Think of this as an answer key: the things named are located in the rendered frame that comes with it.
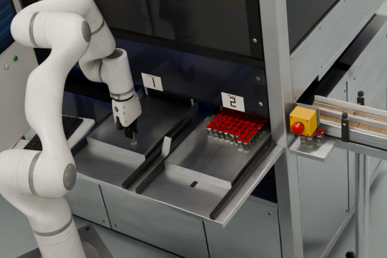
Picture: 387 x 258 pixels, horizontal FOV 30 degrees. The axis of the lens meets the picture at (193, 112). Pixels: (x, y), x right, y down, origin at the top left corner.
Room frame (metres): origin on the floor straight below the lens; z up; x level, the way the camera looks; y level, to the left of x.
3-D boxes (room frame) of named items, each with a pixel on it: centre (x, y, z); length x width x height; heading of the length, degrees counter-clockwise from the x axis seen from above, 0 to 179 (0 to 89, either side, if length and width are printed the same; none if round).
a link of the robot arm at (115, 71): (2.06, 0.23, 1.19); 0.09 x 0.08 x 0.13; 67
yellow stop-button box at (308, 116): (1.88, -0.35, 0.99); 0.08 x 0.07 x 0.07; 142
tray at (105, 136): (2.15, 0.18, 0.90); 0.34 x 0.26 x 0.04; 142
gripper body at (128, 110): (2.06, 0.23, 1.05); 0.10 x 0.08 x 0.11; 142
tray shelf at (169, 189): (1.99, 0.09, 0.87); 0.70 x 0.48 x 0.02; 52
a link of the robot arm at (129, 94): (2.05, 0.23, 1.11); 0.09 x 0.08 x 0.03; 142
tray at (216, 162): (1.94, -0.08, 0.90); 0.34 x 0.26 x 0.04; 142
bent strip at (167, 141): (1.93, 0.14, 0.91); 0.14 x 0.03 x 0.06; 141
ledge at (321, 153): (1.90, -0.39, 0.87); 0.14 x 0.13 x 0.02; 142
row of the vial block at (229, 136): (1.97, -0.11, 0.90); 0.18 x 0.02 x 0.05; 52
